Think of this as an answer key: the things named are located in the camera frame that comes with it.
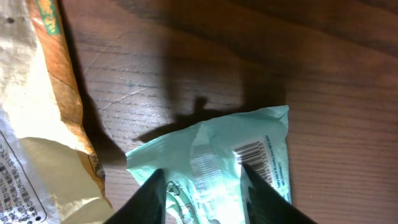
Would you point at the cream snack bag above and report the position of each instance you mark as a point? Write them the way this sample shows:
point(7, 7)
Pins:
point(49, 170)

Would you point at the mint green wipes pack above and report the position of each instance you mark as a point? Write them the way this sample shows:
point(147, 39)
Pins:
point(202, 163)

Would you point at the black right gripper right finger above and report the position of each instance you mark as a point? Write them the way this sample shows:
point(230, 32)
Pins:
point(263, 205)

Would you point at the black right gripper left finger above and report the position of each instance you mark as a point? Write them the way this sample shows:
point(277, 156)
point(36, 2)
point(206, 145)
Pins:
point(146, 206)

